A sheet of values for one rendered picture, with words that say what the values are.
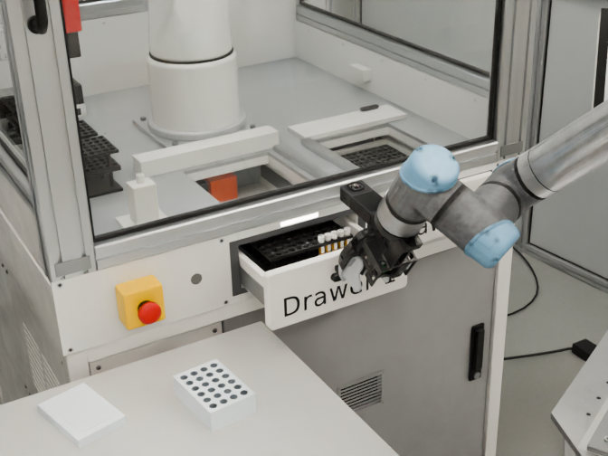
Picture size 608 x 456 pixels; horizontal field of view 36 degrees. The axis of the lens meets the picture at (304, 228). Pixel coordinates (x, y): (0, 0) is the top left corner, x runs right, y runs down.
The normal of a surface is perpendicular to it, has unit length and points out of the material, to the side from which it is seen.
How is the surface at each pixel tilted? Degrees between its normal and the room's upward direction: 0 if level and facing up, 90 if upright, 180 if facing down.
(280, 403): 0
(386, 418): 90
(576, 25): 90
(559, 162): 90
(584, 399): 0
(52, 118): 90
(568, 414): 0
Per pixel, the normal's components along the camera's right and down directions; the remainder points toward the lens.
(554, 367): -0.03, -0.90
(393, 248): -0.87, 0.24
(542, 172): -0.58, 0.37
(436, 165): 0.26, -0.52
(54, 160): 0.50, 0.37
